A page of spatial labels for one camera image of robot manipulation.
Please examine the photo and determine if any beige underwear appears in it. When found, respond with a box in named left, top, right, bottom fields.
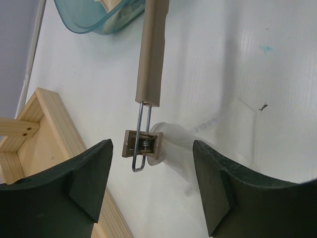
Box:
left=95, top=0, right=146, bottom=35

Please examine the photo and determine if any blue plastic tub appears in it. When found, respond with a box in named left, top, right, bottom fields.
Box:
left=53, top=0, right=147, bottom=36

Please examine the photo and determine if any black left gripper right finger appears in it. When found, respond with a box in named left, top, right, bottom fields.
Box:
left=193, top=140, right=317, bottom=238

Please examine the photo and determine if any wooden clamp hanger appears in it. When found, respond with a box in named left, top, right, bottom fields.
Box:
left=122, top=0, right=169, bottom=172

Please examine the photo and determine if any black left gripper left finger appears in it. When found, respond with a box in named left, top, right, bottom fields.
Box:
left=0, top=139, right=113, bottom=238

